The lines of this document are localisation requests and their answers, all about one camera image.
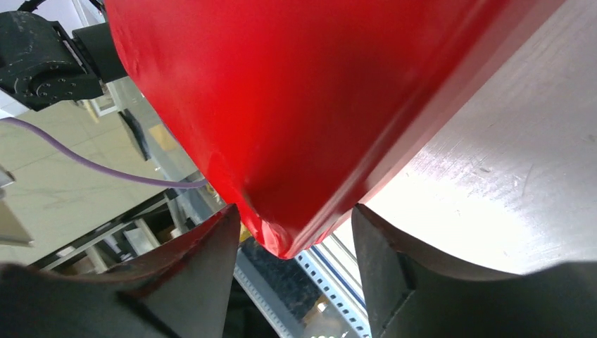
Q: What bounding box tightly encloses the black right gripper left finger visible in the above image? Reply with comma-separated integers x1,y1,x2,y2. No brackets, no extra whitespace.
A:
1,205,240,337

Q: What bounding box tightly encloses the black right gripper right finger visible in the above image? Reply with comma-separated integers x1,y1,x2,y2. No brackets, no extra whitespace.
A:
351,204,596,337

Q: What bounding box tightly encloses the red box lid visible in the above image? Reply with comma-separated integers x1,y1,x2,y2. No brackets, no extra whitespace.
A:
106,1,561,259

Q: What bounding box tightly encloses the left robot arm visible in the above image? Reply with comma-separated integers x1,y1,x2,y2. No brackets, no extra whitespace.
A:
1,1,127,117

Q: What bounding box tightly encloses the white perforated cable duct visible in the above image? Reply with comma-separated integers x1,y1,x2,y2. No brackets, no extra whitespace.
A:
234,239,372,337

